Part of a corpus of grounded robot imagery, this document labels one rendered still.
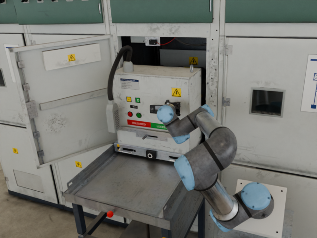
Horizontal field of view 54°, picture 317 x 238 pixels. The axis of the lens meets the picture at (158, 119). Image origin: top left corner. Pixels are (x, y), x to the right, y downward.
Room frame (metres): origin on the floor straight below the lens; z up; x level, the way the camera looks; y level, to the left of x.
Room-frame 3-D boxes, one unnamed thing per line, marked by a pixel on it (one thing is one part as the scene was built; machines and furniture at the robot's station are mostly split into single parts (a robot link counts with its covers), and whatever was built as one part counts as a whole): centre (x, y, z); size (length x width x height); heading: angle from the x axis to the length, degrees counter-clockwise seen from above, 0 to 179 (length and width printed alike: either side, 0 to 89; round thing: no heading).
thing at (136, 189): (1.58, 0.11, 0.82); 0.68 x 0.62 x 0.06; 155
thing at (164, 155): (1.72, 0.04, 0.90); 0.54 x 0.05 x 0.06; 65
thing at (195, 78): (1.94, -0.06, 1.15); 0.51 x 0.50 x 0.48; 155
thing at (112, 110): (1.73, 0.27, 1.14); 0.08 x 0.05 x 0.17; 155
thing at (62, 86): (1.88, 0.53, 1.21); 0.63 x 0.07 x 0.74; 125
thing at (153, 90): (1.70, 0.05, 1.15); 0.48 x 0.01 x 0.48; 65
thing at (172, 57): (2.44, -0.30, 1.28); 0.58 x 0.02 x 0.19; 65
